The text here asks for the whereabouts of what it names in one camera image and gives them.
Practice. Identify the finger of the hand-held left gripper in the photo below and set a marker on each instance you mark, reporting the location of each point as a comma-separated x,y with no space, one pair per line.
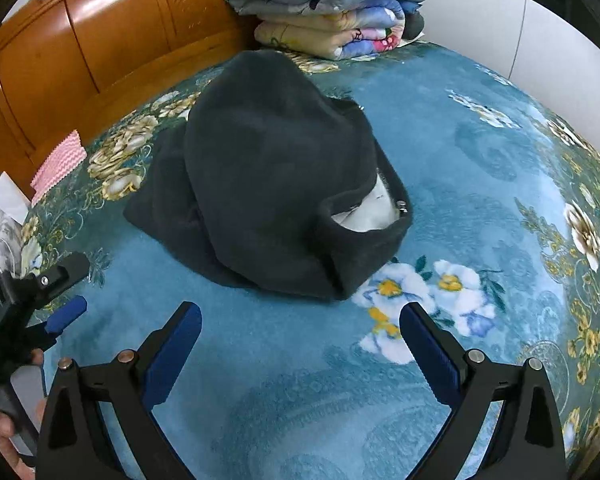
60,270
65,317

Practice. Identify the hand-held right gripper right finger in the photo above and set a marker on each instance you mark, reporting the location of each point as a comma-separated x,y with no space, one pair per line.
430,355

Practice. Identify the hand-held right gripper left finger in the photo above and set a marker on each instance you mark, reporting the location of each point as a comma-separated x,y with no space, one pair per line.
172,355

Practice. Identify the black and white fleece jacket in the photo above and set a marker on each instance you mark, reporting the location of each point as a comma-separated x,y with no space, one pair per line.
260,170

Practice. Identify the person's left hand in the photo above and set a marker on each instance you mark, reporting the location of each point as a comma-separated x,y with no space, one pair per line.
0,440

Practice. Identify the clear plastic bag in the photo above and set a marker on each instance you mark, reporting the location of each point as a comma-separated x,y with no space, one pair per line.
2,242

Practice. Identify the white paper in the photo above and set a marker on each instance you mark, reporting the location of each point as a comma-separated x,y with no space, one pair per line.
10,200

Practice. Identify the pink zigzag cloth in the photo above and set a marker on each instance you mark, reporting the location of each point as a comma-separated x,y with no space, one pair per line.
55,170

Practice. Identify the teal floral blanket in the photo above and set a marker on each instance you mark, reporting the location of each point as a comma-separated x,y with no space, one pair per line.
280,355

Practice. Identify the wooden headboard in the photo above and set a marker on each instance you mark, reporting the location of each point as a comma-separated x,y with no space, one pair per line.
105,20

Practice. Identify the dark cloth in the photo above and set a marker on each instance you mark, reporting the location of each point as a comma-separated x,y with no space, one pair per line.
413,25

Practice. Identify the stack of folded blankets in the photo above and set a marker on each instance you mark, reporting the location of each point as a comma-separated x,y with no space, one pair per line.
305,35

